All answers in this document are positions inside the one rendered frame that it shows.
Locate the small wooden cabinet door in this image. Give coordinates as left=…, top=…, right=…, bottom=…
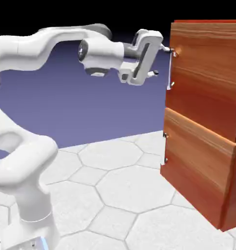
left=160, top=107, right=236, bottom=229

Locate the short silver door handle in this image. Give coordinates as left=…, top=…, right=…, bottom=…
left=160, top=132, right=169, bottom=166

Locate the large wooden cabinet door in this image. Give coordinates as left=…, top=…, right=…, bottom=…
left=165, top=22, right=236, bottom=144

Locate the wooden cabinet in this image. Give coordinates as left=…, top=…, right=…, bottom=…
left=160, top=19, right=236, bottom=232

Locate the long silver door handle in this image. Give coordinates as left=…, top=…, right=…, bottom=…
left=166, top=48, right=179, bottom=91

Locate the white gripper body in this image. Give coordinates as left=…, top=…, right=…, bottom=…
left=127, top=28, right=164, bottom=86

